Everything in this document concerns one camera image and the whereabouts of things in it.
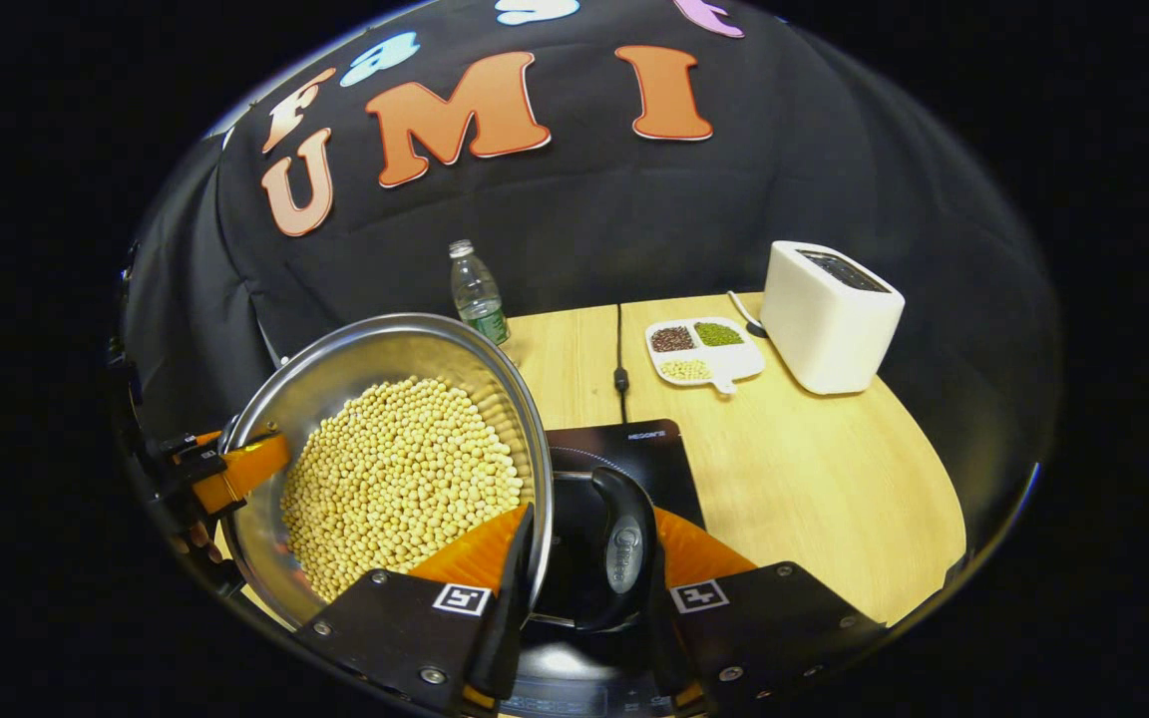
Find soybeans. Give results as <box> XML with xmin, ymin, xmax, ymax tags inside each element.
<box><xmin>279</xmin><ymin>375</ymin><xmax>527</xmax><ymax>605</ymax></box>

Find black induction cooktop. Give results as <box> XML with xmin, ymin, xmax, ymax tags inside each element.
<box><xmin>498</xmin><ymin>418</ymin><xmax>711</xmax><ymax>718</ymax></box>

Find white toaster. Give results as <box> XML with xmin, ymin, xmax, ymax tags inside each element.
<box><xmin>759</xmin><ymin>239</ymin><xmax>907</xmax><ymax>397</ymax></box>

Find black cooktop power cable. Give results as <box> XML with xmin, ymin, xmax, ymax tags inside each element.
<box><xmin>611</xmin><ymin>303</ymin><xmax>632</xmax><ymax>426</ymax></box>

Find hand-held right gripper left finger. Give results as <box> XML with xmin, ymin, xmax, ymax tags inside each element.
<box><xmin>293</xmin><ymin>502</ymin><xmax>538</xmax><ymax>715</ymax></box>

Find black backdrop cloth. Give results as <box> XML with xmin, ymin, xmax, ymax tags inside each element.
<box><xmin>121</xmin><ymin>0</ymin><xmax>1064</xmax><ymax>559</ymax></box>

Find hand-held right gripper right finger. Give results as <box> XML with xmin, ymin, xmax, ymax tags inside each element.
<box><xmin>647</xmin><ymin>506</ymin><xmax>887</xmax><ymax>715</ymax></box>

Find white sectioned plate with beans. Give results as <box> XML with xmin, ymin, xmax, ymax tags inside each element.
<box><xmin>644</xmin><ymin>316</ymin><xmax>768</xmax><ymax>397</ymax></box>

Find steel pot with black handles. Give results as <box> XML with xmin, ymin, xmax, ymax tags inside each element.
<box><xmin>217</xmin><ymin>312</ymin><xmax>659</xmax><ymax>635</ymax></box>

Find clear plastic water bottle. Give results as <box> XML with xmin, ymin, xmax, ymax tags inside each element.
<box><xmin>448</xmin><ymin>238</ymin><xmax>512</xmax><ymax>348</ymax></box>

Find white toaster cable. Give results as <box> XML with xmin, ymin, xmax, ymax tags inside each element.
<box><xmin>726</xmin><ymin>289</ymin><xmax>768</xmax><ymax>339</ymax></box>

